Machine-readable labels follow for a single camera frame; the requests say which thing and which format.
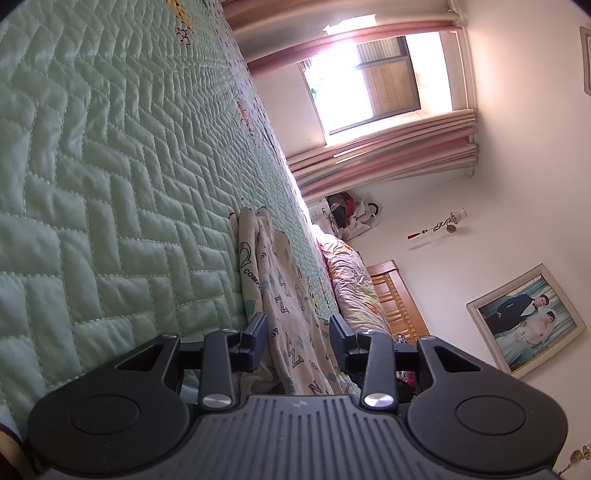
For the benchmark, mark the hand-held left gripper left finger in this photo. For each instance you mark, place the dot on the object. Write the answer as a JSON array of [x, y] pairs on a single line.
[[256, 334]]

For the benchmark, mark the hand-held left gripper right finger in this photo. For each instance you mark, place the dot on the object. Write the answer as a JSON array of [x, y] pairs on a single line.
[[340, 339]]

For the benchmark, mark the white printed long-sleeve shirt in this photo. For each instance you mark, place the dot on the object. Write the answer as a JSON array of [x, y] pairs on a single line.
[[286, 300]]

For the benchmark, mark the floral pink pillow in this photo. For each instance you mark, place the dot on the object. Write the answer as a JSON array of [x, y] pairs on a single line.
[[358, 286]]

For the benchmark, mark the black and white patterned pillow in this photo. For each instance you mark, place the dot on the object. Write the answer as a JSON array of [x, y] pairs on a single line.
[[399, 339]]

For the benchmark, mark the wooden headboard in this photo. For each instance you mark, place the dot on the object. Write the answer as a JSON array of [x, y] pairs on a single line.
[[399, 300]]

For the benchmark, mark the heap of shopping bags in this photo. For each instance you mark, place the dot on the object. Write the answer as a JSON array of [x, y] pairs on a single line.
[[355, 214]]

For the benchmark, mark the white storage box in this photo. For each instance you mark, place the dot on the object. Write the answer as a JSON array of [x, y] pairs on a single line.
[[318, 212]]

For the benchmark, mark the framed picture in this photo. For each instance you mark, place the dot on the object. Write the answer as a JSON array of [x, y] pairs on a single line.
[[526, 318]]

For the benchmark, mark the green quilted bee bedspread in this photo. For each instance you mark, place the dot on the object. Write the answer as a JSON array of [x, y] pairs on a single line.
[[115, 184]]

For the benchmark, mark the window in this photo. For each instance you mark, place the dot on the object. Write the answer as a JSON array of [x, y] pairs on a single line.
[[364, 78]]

